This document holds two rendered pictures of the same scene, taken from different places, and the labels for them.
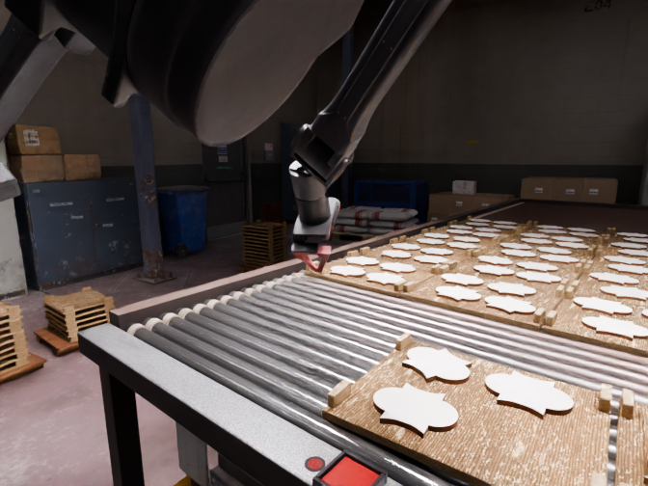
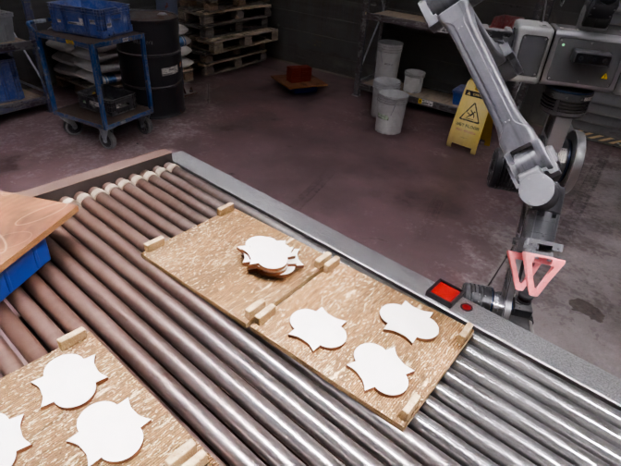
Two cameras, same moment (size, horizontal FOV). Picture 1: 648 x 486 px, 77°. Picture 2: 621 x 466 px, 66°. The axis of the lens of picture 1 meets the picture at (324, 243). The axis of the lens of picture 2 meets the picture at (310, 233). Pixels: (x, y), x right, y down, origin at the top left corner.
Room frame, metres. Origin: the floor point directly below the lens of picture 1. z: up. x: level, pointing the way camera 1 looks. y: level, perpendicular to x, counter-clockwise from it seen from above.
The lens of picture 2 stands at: (1.50, -0.41, 1.75)
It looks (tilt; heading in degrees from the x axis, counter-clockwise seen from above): 33 degrees down; 180
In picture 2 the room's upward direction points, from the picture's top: 4 degrees clockwise
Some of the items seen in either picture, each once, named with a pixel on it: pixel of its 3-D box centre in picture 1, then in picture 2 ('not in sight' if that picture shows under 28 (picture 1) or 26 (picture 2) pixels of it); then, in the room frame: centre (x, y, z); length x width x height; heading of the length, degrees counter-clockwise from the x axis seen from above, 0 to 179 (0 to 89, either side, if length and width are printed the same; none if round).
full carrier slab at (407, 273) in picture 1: (373, 269); not in sight; (1.53, -0.19, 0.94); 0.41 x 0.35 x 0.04; 50
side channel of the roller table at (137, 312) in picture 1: (431, 229); not in sight; (2.63, -0.70, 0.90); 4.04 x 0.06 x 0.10; 141
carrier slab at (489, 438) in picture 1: (471, 406); (363, 330); (0.66, -0.26, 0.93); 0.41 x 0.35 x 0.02; 54
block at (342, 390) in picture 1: (338, 393); (465, 333); (0.67, -0.03, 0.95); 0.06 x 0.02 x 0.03; 144
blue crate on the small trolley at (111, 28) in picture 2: not in sight; (91, 18); (-2.53, -2.26, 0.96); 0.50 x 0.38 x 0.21; 72
